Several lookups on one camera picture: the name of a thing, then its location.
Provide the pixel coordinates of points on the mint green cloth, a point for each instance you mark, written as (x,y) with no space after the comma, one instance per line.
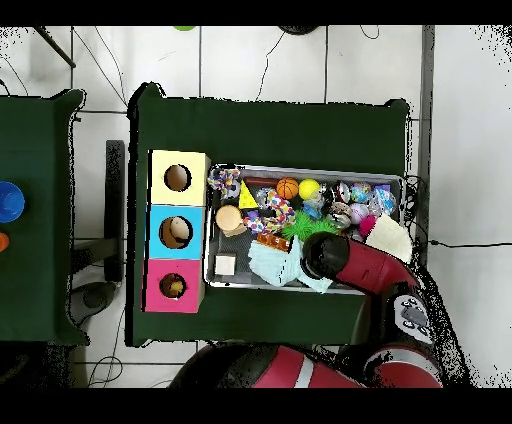
(272,264)

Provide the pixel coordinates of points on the yellow plush toy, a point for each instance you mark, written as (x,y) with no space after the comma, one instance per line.
(173,286)

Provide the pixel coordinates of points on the cream yellow cloth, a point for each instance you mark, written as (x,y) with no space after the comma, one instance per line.
(390,238)

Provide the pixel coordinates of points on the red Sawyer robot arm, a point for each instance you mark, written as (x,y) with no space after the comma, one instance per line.
(368,268)

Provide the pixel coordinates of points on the wooden box with three holes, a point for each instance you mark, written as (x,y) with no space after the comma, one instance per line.
(178,208)

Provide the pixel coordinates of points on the clear mesh bin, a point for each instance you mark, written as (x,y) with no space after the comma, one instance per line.
(352,172)

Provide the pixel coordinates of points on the colourful patterned fabric toy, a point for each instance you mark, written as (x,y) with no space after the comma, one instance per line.
(272,212)

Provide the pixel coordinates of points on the orange yellow plastic toy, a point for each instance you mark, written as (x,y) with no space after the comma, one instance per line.
(274,240)

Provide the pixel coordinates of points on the bright orange mini basketball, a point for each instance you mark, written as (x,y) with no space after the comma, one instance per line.
(287,188)

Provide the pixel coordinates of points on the colourful crinkled packet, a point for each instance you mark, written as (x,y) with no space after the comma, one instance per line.
(224,180)

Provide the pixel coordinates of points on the green spiky ball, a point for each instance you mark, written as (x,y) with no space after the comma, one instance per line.
(308,226)

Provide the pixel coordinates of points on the yellow ball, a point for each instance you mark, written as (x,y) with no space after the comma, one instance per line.
(309,189)

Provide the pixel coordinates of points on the light wooden cube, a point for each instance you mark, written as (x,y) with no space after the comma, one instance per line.
(226,264)

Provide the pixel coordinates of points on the blue cup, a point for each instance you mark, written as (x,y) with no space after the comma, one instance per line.
(10,202)

